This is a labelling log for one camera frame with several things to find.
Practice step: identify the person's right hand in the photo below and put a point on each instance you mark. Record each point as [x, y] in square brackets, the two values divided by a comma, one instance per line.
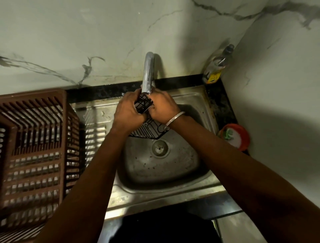
[163, 106]

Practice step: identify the person's left hand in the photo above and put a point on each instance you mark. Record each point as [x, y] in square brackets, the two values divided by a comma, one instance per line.
[127, 112]

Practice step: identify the black wire rack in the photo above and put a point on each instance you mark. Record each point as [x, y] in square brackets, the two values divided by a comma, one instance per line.
[150, 130]

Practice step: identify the green scrub pad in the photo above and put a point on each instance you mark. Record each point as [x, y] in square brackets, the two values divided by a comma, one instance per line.
[228, 134]

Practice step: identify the person's left forearm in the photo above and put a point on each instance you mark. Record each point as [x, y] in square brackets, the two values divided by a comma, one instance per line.
[80, 192]

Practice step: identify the person's right forearm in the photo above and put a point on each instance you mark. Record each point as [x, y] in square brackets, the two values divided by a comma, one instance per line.
[255, 180]

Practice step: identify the person's dark clothing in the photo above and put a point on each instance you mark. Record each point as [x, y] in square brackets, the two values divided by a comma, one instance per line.
[162, 227]

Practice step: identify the chrome faucet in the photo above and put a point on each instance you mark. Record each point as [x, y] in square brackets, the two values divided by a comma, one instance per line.
[148, 71]

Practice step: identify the stainless steel sink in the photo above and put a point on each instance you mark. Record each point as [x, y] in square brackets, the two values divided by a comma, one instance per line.
[162, 172]

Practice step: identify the clear dish soap bottle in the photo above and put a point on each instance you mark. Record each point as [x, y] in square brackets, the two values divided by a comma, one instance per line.
[217, 65]

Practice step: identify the orange round container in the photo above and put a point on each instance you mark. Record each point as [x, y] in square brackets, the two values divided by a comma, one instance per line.
[236, 136]

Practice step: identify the brown plastic dish basket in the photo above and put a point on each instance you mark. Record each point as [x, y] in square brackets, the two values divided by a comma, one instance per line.
[32, 155]

